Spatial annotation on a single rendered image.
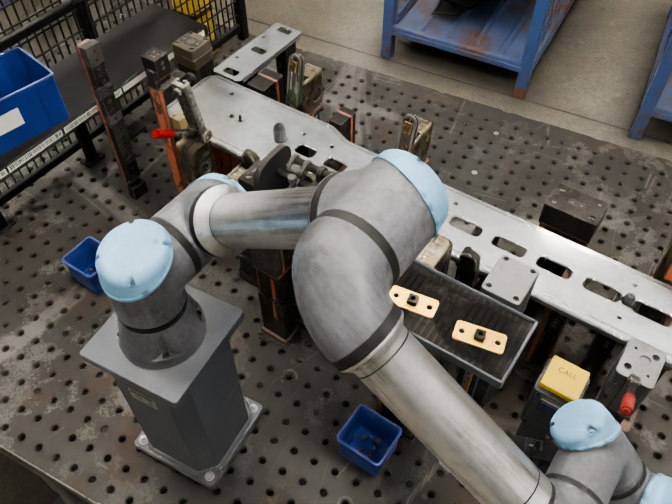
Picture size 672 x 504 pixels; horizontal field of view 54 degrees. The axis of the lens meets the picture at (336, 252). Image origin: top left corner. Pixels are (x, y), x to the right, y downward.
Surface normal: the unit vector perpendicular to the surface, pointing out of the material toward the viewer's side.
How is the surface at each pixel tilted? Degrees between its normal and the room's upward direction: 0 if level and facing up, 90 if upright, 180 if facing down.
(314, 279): 44
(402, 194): 23
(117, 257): 7
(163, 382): 0
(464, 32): 0
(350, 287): 34
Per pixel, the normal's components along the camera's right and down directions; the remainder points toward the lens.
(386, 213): 0.29, -0.43
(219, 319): 0.00, -0.63
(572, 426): -0.58, -0.76
